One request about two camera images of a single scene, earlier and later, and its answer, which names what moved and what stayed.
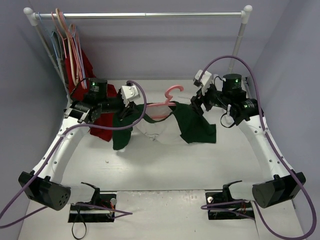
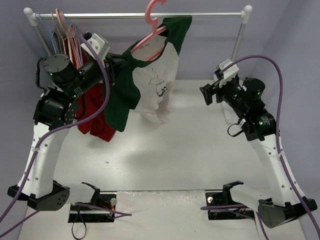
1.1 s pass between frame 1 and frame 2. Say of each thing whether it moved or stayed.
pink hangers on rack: stayed
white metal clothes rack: stayed
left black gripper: moved
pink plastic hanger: moved
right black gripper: moved
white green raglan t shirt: moved
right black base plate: stayed
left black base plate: stayed
